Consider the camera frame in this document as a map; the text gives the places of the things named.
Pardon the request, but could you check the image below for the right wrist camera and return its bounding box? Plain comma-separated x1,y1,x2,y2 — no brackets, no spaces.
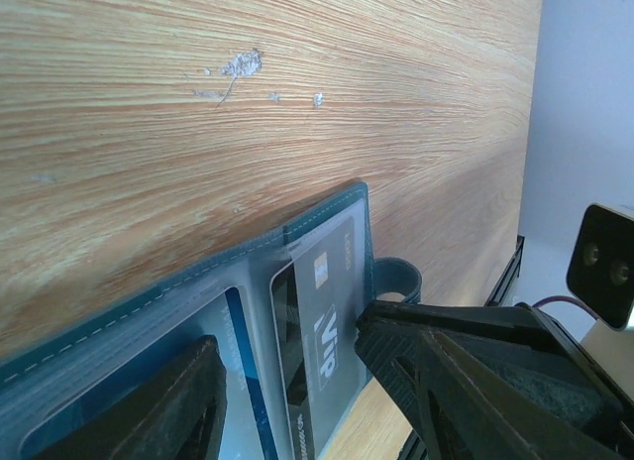
566,203,633,331

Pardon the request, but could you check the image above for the teal card holder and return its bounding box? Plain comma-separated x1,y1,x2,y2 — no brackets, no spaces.
1,182,423,459

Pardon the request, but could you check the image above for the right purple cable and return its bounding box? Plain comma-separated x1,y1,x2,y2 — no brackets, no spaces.
534,293,600,322

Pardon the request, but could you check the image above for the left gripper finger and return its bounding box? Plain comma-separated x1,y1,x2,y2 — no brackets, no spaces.
36,335,227,459

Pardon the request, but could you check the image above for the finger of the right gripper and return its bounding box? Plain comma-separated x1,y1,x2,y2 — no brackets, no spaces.
355,300,633,459

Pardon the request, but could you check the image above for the black VIP card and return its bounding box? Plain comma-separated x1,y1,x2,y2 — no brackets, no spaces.
270,216,366,459

